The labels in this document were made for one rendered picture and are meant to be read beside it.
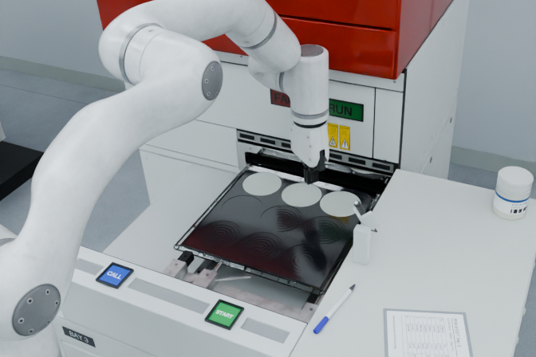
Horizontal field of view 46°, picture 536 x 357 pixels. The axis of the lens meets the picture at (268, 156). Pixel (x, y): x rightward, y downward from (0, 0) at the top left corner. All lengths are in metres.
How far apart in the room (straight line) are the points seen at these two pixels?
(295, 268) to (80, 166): 0.64
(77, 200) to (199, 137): 0.95
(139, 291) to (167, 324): 0.10
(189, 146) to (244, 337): 0.81
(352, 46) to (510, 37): 1.65
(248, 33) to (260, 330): 0.54
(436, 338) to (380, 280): 0.17
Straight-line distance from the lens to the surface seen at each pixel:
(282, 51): 1.17
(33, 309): 0.87
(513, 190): 1.42
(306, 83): 1.32
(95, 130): 0.92
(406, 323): 1.21
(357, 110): 1.53
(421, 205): 1.47
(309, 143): 1.39
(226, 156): 1.81
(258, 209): 1.56
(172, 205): 1.74
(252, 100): 1.66
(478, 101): 3.15
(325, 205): 1.56
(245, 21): 1.07
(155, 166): 2.00
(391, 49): 1.38
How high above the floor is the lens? 1.87
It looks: 34 degrees down
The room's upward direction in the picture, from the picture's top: 4 degrees counter-clockwise
